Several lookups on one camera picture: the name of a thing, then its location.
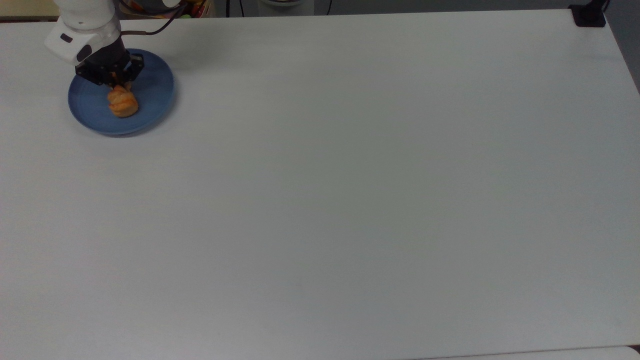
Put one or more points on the orange glazed bread loaf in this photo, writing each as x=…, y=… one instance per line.
x=123, y=104

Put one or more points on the blue round plate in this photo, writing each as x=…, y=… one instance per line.
x=152, y=100

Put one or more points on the black camera pole with clamp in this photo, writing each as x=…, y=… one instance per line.
x=589, y=14

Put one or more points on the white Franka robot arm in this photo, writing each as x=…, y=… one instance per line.
x=85, y=25

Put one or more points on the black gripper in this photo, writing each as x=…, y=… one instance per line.
x=107, y=62

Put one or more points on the colourful background clutter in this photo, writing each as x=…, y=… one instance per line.
x=195, y=7

